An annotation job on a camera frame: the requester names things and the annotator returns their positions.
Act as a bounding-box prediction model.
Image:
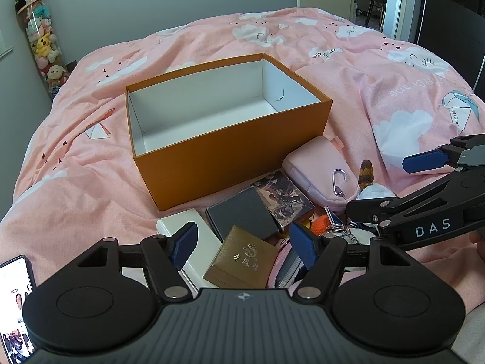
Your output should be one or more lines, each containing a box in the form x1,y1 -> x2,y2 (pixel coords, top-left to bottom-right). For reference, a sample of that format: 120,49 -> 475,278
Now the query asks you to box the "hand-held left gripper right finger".
290,221 -> 417,301

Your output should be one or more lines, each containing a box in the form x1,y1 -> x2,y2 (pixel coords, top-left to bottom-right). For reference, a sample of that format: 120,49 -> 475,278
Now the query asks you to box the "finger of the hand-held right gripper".
402,133 -> 485,175
346,167 -> 485,225

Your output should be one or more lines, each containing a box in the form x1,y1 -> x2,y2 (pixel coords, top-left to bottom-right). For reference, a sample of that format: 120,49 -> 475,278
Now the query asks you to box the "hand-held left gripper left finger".
70,222 -> 199,301

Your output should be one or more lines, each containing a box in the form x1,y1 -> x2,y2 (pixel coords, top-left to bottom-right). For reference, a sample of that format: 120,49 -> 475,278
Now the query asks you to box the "white box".
156,211 -> 224,298

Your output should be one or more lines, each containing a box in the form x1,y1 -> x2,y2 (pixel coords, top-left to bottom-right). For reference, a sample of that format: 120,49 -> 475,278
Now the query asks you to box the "pink card holder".
267,231 -> 315,289

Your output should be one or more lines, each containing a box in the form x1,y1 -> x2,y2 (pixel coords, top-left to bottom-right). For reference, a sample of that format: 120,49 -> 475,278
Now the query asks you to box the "illustrated card box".
250,170 -> 315,234

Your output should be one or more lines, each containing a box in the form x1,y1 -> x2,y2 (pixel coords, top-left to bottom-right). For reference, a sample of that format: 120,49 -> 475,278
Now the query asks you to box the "dark grey box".
206,188 -> 279,241

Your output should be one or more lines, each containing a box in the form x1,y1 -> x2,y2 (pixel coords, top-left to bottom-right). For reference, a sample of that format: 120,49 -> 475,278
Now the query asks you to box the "pink fabric pouch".
282,136 -> 359,205

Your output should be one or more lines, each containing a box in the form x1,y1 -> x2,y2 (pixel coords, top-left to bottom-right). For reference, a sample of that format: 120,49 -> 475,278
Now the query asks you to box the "orange cardboard box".
126,53 -> 333,212

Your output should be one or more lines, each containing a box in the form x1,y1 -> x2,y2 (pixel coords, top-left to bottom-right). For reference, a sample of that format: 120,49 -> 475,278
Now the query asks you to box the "brown gift box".
202,225 -> 277,289

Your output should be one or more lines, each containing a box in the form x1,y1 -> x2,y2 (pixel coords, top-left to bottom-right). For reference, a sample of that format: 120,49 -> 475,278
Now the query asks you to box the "silver carabiner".
330,169 -> 348,198

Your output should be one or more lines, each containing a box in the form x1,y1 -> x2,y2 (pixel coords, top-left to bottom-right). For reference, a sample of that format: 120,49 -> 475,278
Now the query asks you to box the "pink cloud print quilt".
0,5 -> 485,312

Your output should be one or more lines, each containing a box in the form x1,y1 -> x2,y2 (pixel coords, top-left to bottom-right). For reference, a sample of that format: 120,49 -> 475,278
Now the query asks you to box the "light grey cloth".
453,303 -> 485,364

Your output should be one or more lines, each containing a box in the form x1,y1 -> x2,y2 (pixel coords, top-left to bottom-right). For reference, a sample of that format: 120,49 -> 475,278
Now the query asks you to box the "black wardrobe panel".
417,0 -> 485,88

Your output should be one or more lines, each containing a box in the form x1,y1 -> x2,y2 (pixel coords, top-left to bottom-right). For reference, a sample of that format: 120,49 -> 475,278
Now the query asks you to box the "dark chair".
366,0 -> 387,27

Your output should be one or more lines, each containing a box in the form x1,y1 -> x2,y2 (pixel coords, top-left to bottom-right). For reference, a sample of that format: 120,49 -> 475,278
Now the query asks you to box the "smartphone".
0,255 -> 37,364

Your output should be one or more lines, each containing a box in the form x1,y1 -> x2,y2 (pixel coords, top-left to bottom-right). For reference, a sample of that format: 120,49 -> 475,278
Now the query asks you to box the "clear tube of plush toys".
15,2 -> 71,97

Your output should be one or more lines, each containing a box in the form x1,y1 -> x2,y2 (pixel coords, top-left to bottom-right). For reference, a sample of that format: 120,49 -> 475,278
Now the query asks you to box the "metal key ring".
324,205 -> 360,244

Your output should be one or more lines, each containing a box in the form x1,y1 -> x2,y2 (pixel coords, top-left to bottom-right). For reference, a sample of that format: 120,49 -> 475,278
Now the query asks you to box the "brown and white plush keychain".
356,160 -> 398,201

